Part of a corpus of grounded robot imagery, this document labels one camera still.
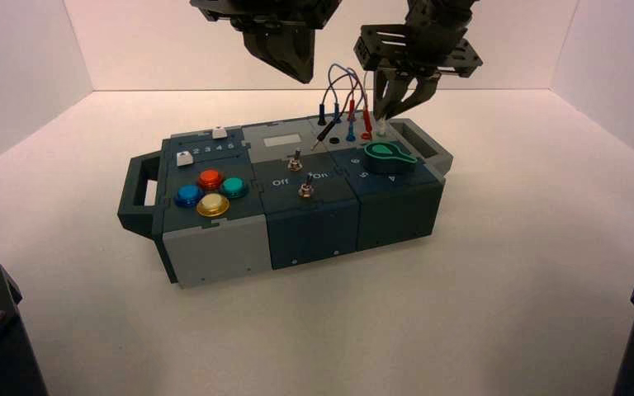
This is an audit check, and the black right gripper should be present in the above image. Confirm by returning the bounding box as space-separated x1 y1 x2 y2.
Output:
353 0 483 121

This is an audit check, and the yellow push button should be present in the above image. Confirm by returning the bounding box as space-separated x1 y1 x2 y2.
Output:
196 194 232 219

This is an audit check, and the dark teal grey task box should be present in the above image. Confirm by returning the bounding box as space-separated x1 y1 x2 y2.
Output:
117 111 455 290

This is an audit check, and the blue banana plug wire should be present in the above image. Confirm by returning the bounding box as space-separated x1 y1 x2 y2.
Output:
328 63 363 144

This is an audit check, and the white wire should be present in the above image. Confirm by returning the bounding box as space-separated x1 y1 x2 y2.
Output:
362 69 390 138

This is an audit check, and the blue push button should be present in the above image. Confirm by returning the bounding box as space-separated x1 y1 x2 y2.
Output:
174 184 206 210

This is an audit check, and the orange push button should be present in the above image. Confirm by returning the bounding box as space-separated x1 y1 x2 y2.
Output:
196 167 226 191

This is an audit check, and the red banana plug wire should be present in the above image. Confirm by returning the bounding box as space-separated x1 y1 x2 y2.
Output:
347 68 376 141

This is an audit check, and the black banana plug wire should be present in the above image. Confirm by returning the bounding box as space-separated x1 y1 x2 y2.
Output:
311 73 363 152

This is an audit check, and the green rotary knob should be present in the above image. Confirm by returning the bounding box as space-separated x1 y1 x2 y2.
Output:
364 142 419 175

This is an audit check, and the teal push button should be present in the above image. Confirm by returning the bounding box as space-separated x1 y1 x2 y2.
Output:
219 177 251 200

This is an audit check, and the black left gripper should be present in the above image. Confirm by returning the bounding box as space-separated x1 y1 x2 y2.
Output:
190 0 343 85

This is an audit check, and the grey display window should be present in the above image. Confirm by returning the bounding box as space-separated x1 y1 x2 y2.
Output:
263 134 301 149

